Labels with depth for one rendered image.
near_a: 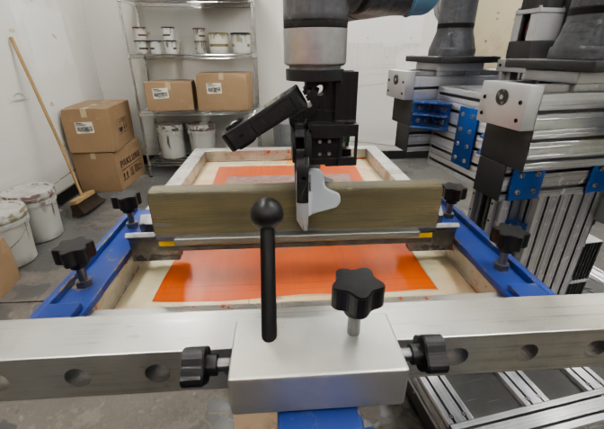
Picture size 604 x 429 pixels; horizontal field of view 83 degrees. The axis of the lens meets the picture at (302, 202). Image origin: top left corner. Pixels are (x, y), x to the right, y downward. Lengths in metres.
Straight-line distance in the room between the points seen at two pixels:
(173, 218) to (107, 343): 0.20
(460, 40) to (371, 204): 0.92
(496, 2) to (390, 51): 1.27
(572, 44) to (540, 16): 0.26
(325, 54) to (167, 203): 0.28
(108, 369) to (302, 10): 0.39
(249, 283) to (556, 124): 0.70
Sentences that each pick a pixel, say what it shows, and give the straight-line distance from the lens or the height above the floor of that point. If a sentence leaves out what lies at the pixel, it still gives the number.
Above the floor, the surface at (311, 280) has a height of 0.96.
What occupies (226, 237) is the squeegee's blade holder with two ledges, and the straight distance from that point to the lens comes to 0.49.
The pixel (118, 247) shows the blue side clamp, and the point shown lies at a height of 1.00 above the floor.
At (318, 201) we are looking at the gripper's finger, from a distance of 0.46.
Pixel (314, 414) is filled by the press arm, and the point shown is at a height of 1.04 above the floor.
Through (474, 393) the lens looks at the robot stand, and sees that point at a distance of 1.46.
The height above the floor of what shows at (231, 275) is 0.96.
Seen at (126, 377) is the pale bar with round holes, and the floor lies 1.01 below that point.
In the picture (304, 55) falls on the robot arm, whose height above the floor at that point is 1.27.
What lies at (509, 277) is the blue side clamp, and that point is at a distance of 0.54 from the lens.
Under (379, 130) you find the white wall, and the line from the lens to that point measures 4.44.
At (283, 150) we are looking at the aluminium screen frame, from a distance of 1.09.
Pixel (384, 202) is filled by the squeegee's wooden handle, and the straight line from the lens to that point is 0.50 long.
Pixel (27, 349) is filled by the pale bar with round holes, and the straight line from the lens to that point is 0.40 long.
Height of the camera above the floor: 1.28
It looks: 24 degrees down
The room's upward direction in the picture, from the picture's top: straight up
